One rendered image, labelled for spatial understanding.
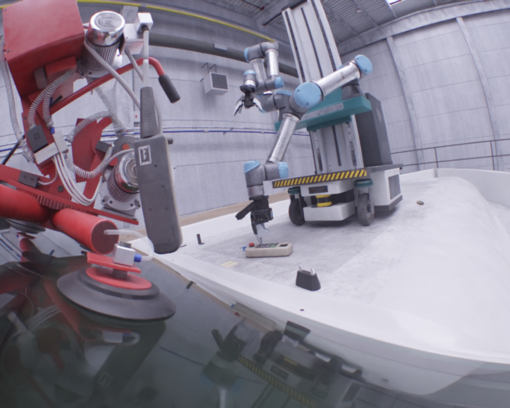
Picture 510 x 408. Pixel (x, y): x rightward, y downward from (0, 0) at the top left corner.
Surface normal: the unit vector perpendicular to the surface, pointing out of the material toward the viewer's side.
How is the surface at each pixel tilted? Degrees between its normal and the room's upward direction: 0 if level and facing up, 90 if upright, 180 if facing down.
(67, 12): 90
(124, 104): 90
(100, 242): 100
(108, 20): 81
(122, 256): 91
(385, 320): 38
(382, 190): 90
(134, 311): 42
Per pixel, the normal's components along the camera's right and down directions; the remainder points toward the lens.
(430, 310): -0.02, -0.97
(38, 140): 0.65, -0.04
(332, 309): -0.58, -0.66
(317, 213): -0.71, 0.17
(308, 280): -0.85, -0.10
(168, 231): 0.11, 0.07
